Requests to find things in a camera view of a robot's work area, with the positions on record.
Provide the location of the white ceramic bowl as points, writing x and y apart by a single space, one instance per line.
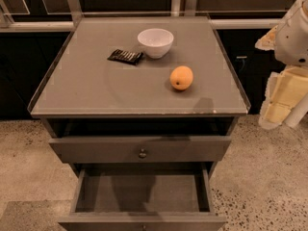
155 42

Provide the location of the open grey middle drawer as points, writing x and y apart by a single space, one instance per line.
143 197

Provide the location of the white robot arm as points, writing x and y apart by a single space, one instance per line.
287 92

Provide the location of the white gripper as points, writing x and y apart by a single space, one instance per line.
293 40

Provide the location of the grey drawer cabinet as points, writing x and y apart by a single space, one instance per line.
85 95

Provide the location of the black snack packet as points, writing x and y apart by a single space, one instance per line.
125 57

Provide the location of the grey top drawer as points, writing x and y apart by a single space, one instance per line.
85 150

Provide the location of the round metal drawer knob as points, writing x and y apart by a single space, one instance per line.
142 154

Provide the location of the orange fruit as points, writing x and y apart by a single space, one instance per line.
181 77

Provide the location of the metal rail frame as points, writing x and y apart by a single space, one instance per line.
63 15

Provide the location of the white pipe leg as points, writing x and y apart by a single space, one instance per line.
298 112

